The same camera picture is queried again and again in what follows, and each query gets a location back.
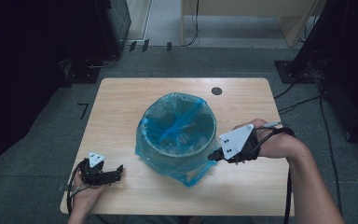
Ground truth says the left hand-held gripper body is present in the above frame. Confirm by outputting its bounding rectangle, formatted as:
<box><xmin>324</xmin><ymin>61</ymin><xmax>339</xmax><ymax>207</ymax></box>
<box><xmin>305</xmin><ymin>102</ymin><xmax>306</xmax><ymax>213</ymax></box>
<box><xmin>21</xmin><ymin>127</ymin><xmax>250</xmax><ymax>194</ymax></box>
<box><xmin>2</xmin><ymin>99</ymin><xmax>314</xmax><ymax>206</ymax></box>
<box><xmin>80</xmin><ymin>151</ymin><xmax>106</xmax><ymax>187</ymax></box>

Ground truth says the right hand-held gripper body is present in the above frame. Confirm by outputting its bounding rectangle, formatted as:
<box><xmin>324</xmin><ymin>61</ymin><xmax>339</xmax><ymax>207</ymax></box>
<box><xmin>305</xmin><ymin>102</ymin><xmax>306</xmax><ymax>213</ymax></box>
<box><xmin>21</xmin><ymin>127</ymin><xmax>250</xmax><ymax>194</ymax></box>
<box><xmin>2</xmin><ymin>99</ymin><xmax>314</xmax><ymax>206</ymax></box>
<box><xmin>218</xmin><ymin>123</ymin><xmax>261</xmax><ymax>164</ymax></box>

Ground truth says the green plastic bucket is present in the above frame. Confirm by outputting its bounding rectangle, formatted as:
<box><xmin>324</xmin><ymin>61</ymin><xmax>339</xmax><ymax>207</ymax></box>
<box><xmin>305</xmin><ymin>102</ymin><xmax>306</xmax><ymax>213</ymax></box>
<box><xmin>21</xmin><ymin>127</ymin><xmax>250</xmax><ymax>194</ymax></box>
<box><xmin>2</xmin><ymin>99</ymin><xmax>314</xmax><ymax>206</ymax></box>
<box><xmin>136</xmin><ymin>92</ymin><xmax>218</xmax><ymax>175</ymax></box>

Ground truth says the blue plastic bag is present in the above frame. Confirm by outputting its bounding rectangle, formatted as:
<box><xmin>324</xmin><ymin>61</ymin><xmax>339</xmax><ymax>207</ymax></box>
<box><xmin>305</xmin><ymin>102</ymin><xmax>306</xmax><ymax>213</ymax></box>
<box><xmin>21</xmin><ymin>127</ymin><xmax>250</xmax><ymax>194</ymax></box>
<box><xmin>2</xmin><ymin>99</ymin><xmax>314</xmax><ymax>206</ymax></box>
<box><xmin>134</xmin><ymin>91</ymin><xmax>219</xmax><ymax>188</ymax></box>

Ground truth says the person's left hand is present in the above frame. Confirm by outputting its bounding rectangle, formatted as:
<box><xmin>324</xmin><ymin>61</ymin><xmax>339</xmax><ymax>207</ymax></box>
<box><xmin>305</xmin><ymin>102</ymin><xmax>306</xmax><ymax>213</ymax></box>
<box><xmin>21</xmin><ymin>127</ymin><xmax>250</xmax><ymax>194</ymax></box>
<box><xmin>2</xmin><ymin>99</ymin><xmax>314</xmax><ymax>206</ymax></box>
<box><xmin>71</xmin><ymin>173</ymin><xmax>113</xmax><ymax>216</ymax></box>

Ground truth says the person's right hand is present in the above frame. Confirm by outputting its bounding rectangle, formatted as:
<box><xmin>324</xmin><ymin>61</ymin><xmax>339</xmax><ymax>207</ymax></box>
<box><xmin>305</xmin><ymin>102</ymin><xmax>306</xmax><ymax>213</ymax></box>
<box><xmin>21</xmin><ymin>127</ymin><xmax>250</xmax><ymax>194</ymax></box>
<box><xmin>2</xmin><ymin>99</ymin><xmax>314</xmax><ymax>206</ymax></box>
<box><xmin>234</xmin><ymin>118</ymin><xmax>310</xmax><ymax>161</ymax></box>

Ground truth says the black metal stand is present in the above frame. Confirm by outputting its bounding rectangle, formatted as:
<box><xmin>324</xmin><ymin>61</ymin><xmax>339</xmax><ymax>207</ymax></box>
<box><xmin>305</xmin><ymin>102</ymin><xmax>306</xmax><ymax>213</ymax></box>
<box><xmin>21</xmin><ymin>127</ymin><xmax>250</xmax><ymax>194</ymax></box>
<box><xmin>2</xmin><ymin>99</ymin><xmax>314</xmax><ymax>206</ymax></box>
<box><xmin>273</xmin><ymin>0</ymin><xmax>352</xmax><ymax>85</ymax></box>

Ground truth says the black stand base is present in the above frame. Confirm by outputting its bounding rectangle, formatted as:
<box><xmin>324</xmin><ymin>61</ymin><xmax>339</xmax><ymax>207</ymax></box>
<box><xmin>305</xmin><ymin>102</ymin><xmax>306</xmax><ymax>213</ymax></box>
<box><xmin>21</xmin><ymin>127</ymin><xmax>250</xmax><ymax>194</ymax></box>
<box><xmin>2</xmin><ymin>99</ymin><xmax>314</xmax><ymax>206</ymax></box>
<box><xmin>58</xmin><ymin>58</ymin><xmax>102</xmax><ymax>89</ymax></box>

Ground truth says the dark floor box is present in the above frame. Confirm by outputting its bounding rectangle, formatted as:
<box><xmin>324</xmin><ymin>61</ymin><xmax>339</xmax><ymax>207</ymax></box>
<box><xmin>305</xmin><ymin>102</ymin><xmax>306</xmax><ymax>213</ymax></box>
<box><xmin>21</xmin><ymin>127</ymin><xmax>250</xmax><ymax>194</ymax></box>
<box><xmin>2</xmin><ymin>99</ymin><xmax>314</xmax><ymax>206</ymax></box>
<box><xmin>320</xmin><ymin>77</ymin><xmax>358</xmax><ymax>144</ymax></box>

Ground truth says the light wooden background desk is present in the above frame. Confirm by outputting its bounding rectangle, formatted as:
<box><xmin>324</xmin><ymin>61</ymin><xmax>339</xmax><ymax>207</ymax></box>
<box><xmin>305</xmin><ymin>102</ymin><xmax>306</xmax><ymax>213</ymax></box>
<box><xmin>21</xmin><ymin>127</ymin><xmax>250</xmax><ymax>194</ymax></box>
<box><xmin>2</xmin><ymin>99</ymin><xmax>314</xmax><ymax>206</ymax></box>
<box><xmin>180</xmin><ymin>0</ymin><xmax>328</xmax><ymax>49</ymax></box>

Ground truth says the dark glass cabinet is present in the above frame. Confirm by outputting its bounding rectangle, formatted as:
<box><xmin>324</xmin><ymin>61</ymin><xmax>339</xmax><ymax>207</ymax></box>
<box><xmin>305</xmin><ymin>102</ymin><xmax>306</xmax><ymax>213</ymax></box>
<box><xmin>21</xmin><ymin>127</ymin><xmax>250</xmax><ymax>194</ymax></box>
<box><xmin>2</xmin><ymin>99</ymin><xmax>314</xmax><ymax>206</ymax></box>
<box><xmin>94</xmin><ymin>0</ymin><xmax>132</xmax><ymax>60</ymax></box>

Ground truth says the left hand-held gripper cable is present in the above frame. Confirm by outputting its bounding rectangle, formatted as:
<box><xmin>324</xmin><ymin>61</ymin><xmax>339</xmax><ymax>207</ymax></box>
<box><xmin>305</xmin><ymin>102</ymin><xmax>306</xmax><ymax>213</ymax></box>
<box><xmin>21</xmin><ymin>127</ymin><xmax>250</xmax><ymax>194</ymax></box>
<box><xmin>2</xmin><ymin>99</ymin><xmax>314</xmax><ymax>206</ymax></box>
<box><xmin>66</xmin><ymin>159</ymin><xmax>91</xmax><ymax>217</ymax></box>

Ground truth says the long black floor cable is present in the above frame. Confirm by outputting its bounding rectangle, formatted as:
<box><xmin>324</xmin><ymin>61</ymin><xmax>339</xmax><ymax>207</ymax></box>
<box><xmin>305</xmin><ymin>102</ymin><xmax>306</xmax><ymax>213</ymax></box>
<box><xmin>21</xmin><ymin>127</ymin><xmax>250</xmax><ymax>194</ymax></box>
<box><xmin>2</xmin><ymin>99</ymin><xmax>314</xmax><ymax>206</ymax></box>
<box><xmin>318</xmin><ymin>90</ymin><xmax>345</xmax><ymax>218</ymax></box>

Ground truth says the black hanging desk cable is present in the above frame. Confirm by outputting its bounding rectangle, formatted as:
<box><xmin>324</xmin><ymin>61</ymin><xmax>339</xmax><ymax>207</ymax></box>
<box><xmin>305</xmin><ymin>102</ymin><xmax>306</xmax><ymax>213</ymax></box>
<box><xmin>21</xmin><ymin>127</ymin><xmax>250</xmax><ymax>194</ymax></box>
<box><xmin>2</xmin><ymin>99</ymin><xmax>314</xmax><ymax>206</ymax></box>
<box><xmin>182</xmin><ymin>0</ymin><xmax>200</xmax><ymax>49</ymax></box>

